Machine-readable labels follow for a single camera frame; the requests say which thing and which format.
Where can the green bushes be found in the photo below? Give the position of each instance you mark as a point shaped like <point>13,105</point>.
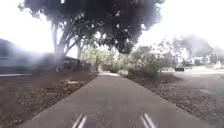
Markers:
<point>143,63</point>

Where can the grey paved path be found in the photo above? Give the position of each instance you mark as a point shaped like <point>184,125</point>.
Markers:
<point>111,100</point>

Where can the large dark tree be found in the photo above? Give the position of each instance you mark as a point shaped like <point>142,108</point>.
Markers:
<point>100,20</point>

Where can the robot's own part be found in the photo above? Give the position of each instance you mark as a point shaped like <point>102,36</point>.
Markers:
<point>80,121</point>
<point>147,121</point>

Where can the vehicle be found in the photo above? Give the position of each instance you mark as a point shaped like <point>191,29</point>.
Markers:
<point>179,69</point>

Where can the brown mulch ground strip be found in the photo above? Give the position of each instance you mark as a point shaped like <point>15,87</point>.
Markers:
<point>186,95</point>
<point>36,91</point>

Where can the hazy tree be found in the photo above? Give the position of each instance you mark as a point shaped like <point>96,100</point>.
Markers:
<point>195,46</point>

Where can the grey road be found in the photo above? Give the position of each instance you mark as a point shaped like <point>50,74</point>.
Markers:
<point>203,71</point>

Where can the dark building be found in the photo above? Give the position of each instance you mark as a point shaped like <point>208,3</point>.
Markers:
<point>20,58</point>

